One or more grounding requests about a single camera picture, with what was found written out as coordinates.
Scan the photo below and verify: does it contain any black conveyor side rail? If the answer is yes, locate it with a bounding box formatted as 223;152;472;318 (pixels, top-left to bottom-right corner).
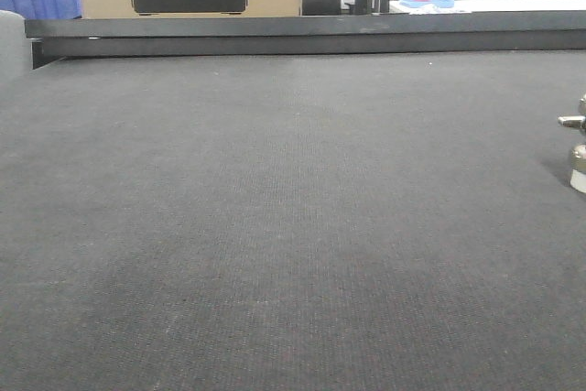
24;11;585;59

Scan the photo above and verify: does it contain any white table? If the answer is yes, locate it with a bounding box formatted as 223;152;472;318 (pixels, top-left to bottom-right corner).
389;0;585;15

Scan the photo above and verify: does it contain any black conveyor belt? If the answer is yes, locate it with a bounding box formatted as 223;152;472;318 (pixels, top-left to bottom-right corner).
1;51;585;390

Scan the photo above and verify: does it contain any blue tray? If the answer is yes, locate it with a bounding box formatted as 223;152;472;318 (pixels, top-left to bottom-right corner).
399;0;455;9

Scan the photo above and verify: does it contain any grey conveyor end cover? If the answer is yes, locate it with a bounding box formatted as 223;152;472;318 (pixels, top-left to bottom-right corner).
0;10;33;88

